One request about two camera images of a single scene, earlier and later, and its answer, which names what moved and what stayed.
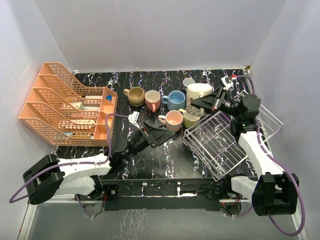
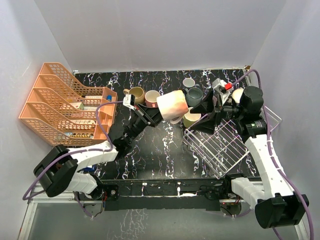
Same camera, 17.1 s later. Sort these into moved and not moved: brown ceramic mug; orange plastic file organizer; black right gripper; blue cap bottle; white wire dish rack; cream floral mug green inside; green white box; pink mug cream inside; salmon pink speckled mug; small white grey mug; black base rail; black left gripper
Moved: black right gripper; black left gripper; cream floral mug green inside; salmon pink speckled mug
Not moved: blue cap bottle; small white grey mug; green white box; white wire dish rack; orange plastic file organizer; brown ceramic mug; black base rail; pink mug cream inside
